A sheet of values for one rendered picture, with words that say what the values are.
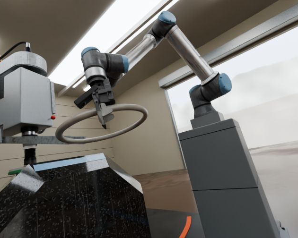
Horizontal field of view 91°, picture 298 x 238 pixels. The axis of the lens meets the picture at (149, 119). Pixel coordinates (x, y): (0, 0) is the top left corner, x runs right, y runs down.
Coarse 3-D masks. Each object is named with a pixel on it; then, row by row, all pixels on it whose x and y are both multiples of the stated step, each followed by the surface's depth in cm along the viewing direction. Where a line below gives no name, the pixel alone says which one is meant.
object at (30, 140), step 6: (6, 138) 104; (12, 138) 101; (18, 138) 99; (24, 138) 97; (30, 138) 94; (36, 138) 92; (42, 138) 90; (48, 138) 88; (54, 138) 87; (72, 138) 96; (78, 138) 94; (84, 138) 93
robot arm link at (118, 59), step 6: (108, 54) 68; (114, 54) 70; (120, 54) 74; (108, 60) 67; (114, 60) 69; (120, 60) 70; (126, 60) 72; (108, 66) 68; (114, 66) 70; (120, 66) 71; (126, 66) 73; (108, 72) 72; (114, 72) 73; (120, 72) 74; (126, 72) 76; (114, 78) 79
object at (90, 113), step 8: (120, 104) 63; (128, 104) 65; (136, 104) 70; (88, 112) 58; (96, 112) 59; (144, 112) 77; (72, 120) 59; (80, 120) 59; (144, 120) 91; (64, 128) 61; (128, 128) 101; (56, 136) 68; (64, 136) 76; (104, 136) 100; (112, 136) 102
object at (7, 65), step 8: (16, 56) 107; (24, 56) 108; (32, 56) 111; (40, 56) 116; (0, 64) 113; (8, 64) 109; (16, 64) 105; (24, 64) 107; (32, 64) 109; (40, 64) 114; (0, 72) 111; (8, 72) 110; (40, 72) 117; (0, 80) 117; (0, 88) 126; (0, 96) 137
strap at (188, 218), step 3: (189, 216) 155; (189, 219) 149; (186, 222) 144; (189, 222) 143; (186, 225) 139; (189, 225) 138; (186, 228) 134; (183, 231) 130; (186, 231) 129; (183, 234) 126; (180, 237) 123; (183, 237) 122
